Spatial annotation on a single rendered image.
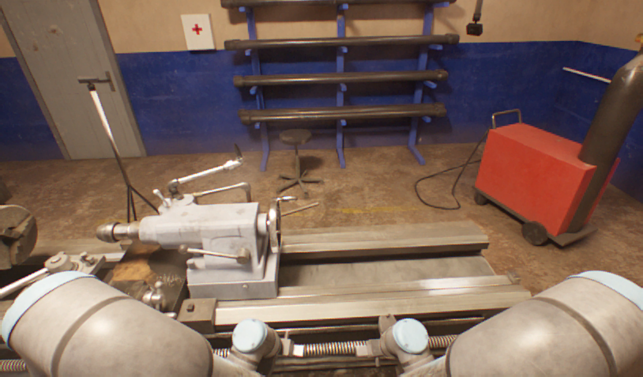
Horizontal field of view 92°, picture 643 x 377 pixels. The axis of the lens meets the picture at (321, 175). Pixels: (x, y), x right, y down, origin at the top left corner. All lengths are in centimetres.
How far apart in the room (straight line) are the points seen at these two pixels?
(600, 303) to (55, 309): 67
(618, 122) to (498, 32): 217
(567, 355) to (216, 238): 107
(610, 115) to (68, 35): 515
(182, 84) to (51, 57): 146
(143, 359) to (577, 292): 54
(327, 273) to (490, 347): 118
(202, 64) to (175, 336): 391
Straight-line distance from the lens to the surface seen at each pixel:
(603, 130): 291
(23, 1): 498
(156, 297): 126
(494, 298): 148
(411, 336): 100
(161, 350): 47
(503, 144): 323
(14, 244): 174
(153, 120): 469
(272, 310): 132
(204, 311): 135
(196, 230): 127
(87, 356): 48
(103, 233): 148
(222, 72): 421
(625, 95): 284
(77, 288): 55
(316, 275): 157
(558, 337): 47
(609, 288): 55
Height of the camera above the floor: 189
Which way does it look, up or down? 30 degrees down
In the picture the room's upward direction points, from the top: 1 degrees counter-clockwise
